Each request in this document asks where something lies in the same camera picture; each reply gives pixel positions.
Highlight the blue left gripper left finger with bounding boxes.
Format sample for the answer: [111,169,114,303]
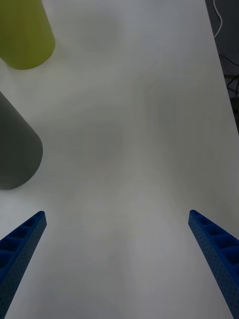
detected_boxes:
[0,210,47,319]

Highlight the white cable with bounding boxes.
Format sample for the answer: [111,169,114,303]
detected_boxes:
[212,0,223,39]

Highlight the grey plastic bin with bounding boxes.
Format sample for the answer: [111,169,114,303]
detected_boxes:
[0,91,44,190]

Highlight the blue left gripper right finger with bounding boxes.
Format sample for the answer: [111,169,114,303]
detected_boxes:
[188,209,239,319]

